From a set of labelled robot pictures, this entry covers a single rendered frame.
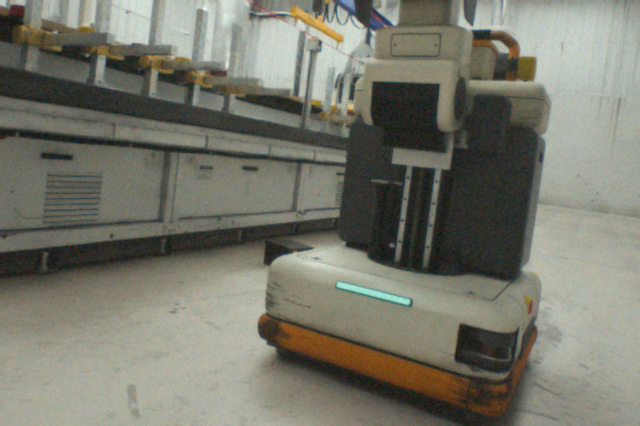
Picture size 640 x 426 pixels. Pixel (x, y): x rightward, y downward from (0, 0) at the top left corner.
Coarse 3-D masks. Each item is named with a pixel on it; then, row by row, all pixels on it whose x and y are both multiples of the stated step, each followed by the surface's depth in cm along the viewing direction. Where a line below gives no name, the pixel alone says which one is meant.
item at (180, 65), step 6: (138, 60) 206; (162, 60) 199; (132, 66) 207; (138, 66) 205; (162, 66) 199; (168, 66) 198; (174, 66) 196; (180, 66) 195; (186, 66) 193; (192, 66) 192; (198, 66) 190; (204, 66) 189; (210, 66) 188; (216, 66) 186; (222, 66) 187
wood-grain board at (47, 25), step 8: (0, 8) 162; (8, 8) 164; (0, 16) 165; (8, 16) 164; (48, 24) 176; (56, 24) 179; (64, 32) 182; (72, 32) 184; (136, 56) 216; (160, 56) 222; (208, 72) 250; (280, 96) 308; (288, 96) 316; (336, 112) 375
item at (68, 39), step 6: (48, 36) 155; (54, 36) 154; (60, 36) 152; (66, 36) 151; (72, 36) 150; (78, 36) 148; (84, 36) 147; (90, 36) 146; (96, 36) 145; (102, 36) 143; (108, 36) 143; (114, 36) 145; (12, 42) 164; (48, 42) 155; (54, 42) 154; (60, 42) 152; (66, 42) 151; (72, 42) 150; (78, 42) 148; (84, 42) 147; (90, 42) 146; (96, 42) 144; (102, 42) 143; (108, 42) 143; (114, 42) 145
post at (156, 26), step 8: (160, 0) 195; (152, 8) 197; (160, 8) 196; (152, 16) 197; (160, 16) 196; (152, 24) 196; (160, 24) 197; (152, 32) 196; (160, 32) 198; (152, 40) 196; (160, 40) 198; (152, 72) 197; (144, 80) 198; (152, 80) 197; (144, 88) 198; (152, 88) 198
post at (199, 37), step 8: (200, 8) 217; (200, 16) 217; (200, 24) 217; (200, 32) 217; (200, 40) 217; (192, 48) 219; (200, 48) 218; (192, 56) 219; (200, 56) 219; (200, 72) 220; (192, 88) 219; (192, 96) 218
